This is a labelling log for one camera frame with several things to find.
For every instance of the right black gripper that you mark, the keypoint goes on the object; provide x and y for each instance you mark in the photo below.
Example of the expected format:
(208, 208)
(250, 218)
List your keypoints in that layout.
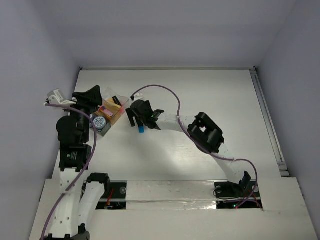
(131, 114)

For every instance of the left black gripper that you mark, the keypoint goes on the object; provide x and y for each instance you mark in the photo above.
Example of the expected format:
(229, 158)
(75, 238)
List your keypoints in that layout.
(83, 95)

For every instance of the pink black highlighter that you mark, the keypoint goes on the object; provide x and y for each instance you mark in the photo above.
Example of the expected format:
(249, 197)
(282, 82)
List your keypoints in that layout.
(117, 101)

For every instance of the blue black highlighter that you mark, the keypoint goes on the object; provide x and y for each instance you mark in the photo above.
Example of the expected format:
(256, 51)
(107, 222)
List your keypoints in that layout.
(141, 128)

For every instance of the round blue white tape tin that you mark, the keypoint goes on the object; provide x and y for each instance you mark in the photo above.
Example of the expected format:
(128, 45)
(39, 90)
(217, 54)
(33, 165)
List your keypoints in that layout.
(100, 123)

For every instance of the yellow highlighter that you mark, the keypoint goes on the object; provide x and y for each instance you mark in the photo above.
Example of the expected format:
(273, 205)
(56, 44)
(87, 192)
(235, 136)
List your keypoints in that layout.
(112, 103)

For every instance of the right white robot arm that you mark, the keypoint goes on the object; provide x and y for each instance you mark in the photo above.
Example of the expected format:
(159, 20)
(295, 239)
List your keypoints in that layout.
(201, 130)

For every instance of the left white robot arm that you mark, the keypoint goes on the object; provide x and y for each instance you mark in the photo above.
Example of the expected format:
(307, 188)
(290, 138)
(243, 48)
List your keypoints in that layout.
(80, 192)

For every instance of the clear plastic organizer tray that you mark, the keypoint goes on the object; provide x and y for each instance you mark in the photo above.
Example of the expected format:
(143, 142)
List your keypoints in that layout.
(112, 108)

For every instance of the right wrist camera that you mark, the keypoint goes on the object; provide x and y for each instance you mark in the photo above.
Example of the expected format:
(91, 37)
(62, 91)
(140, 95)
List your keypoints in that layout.
(137, 96)

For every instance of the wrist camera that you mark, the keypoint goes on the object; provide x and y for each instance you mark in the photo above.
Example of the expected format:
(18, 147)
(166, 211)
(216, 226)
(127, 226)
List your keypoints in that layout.
(56, 97)
(137, 96)

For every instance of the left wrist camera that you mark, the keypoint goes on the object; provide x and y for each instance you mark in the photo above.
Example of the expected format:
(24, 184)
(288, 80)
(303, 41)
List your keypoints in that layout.
(56, 97)

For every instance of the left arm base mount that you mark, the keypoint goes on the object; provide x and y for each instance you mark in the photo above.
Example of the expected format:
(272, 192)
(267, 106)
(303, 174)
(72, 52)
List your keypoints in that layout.
(115, 199)

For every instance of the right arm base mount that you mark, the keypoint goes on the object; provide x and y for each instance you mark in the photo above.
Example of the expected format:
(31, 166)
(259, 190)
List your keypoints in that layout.
(232, 196)

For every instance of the aluminium rail at right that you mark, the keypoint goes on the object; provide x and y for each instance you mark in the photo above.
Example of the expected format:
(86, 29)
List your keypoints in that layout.
(277, 150)

